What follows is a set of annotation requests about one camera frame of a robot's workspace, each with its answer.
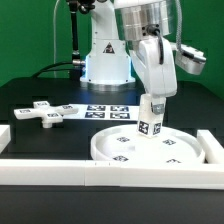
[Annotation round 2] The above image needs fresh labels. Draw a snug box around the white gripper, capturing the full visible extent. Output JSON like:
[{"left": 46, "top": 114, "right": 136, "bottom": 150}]
[{"left": 130, "top": 36, "right": 177, "bottom": 115}]

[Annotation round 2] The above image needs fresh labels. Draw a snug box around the white round table top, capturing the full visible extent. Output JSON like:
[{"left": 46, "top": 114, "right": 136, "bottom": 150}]
[{"left": 90, "top": 124, "right": 205, "bottom": 164}]

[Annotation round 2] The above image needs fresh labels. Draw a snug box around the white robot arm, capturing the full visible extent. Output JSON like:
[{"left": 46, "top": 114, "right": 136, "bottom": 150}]
[{"left": 80, "top": 0, "right": 177, "bottom": 115}]

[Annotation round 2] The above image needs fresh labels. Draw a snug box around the white sheet with markers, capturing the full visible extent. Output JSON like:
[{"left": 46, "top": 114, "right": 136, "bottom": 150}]
[{"left": 64, "top": 104, "right": 139, "bottom": 121}]

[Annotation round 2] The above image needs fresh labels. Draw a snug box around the white U-shaped fence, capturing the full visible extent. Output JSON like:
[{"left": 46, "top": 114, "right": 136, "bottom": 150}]
[{"left": 0, "top": 130, "right": 224, "bottom": 189}]

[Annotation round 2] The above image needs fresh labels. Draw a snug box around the white cross-shaped table base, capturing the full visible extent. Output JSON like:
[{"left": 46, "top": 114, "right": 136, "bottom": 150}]
[{"left": 14, "top": 101, "right": 79, "bottom": 128}]

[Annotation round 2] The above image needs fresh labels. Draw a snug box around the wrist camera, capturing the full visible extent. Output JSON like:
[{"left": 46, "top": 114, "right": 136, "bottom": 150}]
[{"left": 175, "top": 45, "right": 206, "bottom": 75}]

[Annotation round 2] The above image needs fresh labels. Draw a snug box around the black camera stand pole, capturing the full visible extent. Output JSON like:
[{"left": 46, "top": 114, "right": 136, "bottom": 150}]
[{"left": 65, "top": 0, "right": 98, "bottom": 80}]

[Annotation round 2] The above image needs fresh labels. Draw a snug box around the black cable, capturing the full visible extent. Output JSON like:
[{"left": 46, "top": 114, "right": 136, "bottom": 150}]
[{"left": 31, "top": 61, "right": 83, "bottom": 78}]

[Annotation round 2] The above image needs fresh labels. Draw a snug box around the white cable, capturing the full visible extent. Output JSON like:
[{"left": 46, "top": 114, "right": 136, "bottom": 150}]
[{"left": 52, "top": 0, "right": 63, "bottom": 79}]

